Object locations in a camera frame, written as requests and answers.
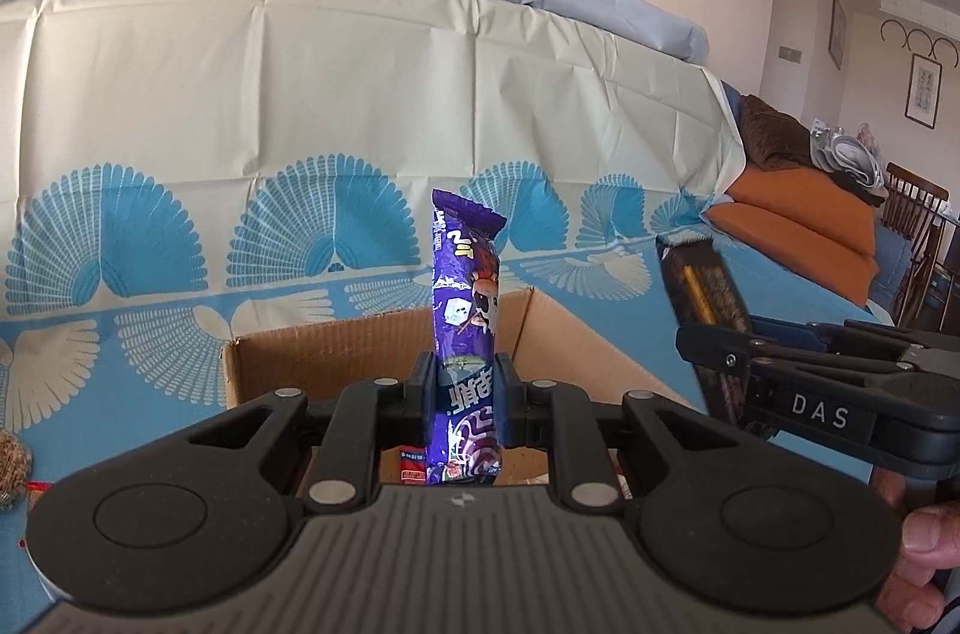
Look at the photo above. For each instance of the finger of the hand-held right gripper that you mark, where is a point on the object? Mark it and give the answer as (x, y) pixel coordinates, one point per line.
(900, 334)
(712, 345)

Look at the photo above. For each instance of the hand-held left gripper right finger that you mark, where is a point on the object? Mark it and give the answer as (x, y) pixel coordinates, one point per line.
(506, 395)

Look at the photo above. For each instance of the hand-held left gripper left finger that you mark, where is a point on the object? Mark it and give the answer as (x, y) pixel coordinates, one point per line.
(424, 388)

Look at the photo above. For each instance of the dark brown snack packet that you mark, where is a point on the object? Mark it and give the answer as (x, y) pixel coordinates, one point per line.
(712, 289)

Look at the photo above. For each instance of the red white label snack packet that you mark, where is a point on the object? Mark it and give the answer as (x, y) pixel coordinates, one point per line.
(412, 465)

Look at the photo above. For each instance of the purple snack packet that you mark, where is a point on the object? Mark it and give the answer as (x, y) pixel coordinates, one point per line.
(461, 304)

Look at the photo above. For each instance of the brown cardboard box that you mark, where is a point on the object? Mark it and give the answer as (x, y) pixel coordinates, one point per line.
(337, 341)

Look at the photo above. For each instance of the person's right hand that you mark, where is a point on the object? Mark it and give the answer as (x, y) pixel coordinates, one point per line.
(930, 536)

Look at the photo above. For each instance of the orange cushion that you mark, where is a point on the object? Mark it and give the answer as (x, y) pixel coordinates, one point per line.
(802, 206)
(795, 266)

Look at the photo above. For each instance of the wooden chair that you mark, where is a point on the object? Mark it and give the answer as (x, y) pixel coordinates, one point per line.
(907, 191)

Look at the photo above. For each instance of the pile of grey clothes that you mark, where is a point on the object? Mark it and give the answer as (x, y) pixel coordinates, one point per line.
(847, 154)

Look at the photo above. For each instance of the brown cloth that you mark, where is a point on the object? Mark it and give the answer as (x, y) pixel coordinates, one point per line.
(776, 131)

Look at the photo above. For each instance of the blue fan printed cloth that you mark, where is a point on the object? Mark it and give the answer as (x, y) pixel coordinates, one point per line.
(225, 116)

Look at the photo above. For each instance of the clear nut bar packet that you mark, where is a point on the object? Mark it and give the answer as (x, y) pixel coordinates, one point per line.
(13, 473)

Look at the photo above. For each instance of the framed calligraphy wall picture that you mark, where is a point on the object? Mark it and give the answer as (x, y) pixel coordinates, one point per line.
(923, 92)

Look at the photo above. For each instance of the wall light switch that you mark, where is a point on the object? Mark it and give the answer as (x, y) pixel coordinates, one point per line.
(790, 54)

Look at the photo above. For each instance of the small framed wall picture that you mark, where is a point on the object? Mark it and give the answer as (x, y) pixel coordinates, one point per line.
(837, 32)

